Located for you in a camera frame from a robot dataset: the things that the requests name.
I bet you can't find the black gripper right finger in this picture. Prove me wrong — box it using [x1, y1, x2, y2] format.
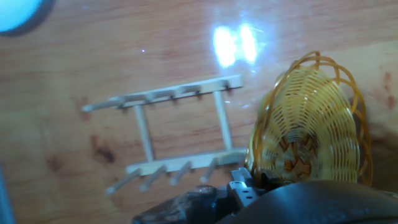
[260, 170, 282, 191]

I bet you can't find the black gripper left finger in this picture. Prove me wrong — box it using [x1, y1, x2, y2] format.
[132, 167, 261, 224]

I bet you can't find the wooden dish rack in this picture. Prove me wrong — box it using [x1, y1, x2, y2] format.
[81, 73, 248, 195]

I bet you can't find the pale green plate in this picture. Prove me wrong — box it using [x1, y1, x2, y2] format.
[0, 0, 43, 34]

